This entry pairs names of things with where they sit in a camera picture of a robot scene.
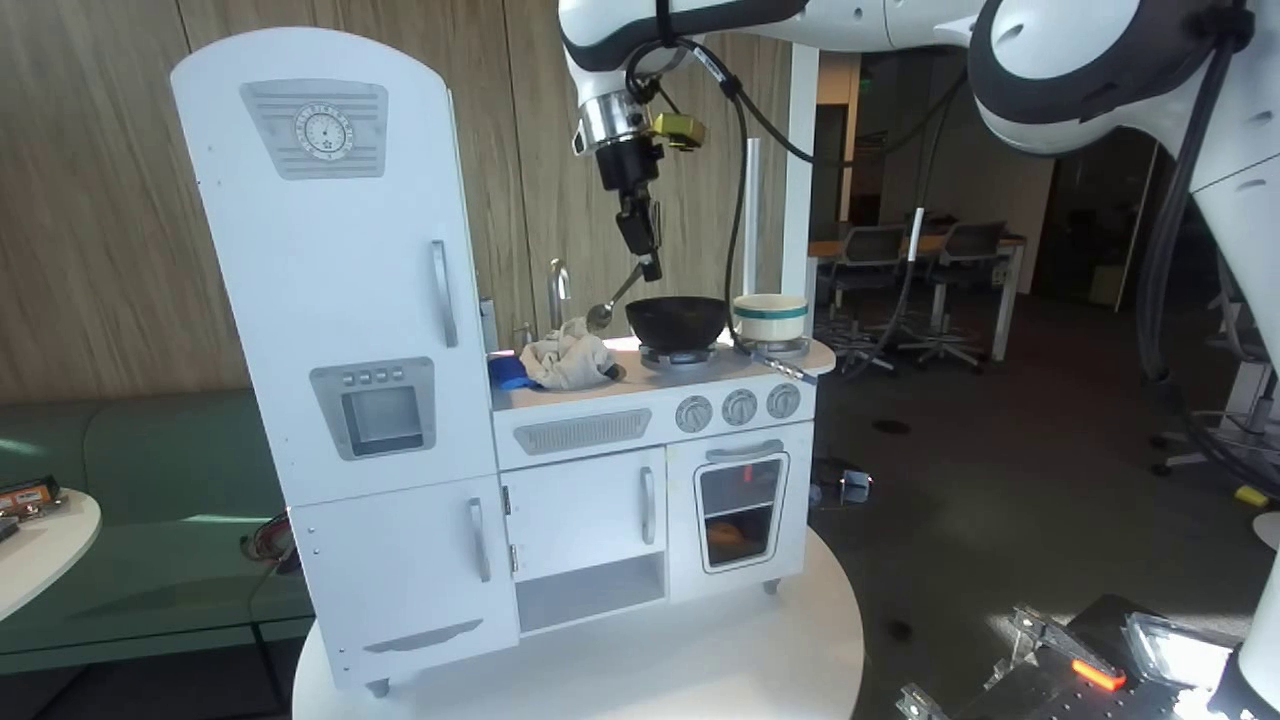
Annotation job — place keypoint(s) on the white office desk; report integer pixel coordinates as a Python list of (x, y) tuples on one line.
[(1009, 303)]

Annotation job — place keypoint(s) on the grey toy faucet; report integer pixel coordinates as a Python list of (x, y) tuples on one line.
[(558, 285)]

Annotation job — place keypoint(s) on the orange tag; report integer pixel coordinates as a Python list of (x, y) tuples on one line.
[(1097, 674)]

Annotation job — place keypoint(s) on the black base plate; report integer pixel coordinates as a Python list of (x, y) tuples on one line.
[(1043, 702)]

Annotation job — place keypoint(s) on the beige crumpled cloth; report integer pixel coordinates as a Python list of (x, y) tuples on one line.
[(561, 358)]

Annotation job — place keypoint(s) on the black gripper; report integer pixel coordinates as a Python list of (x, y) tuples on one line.
[(628, 166)]

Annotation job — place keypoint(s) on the cream bowl with teal stripe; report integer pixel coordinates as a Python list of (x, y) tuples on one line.
[(769, 322)]

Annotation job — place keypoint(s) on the silver metal spoon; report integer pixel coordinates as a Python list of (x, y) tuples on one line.
[(602, 312)]

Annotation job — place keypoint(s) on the grey office chair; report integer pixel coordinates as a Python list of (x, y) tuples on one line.
[(1255, 413)]

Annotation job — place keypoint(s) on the silver metal clamp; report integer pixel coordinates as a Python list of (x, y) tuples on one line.
[(1027, 642)]

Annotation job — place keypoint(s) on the small white side table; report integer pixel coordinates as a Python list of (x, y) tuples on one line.
[(43, 546)]

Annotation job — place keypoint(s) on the round white table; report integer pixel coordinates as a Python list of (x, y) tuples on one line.
[(693, 662)]

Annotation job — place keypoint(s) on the green bench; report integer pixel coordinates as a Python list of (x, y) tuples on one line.
[(145, 465)]

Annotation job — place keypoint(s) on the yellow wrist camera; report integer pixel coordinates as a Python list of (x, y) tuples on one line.
[(681, 129)]

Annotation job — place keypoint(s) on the orange toy food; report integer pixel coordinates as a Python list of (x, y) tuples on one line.
[(726, 539)]

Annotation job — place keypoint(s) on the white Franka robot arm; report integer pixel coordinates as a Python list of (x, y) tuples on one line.
[(1107, 65)]

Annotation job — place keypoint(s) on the dark brown tangled object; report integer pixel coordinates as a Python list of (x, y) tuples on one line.
[(269, 546)]

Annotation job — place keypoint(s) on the small yellow block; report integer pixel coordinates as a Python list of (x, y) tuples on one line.
[(1255, 493)]

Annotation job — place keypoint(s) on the black bowl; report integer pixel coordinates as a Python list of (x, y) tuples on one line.
[(676, 322)]

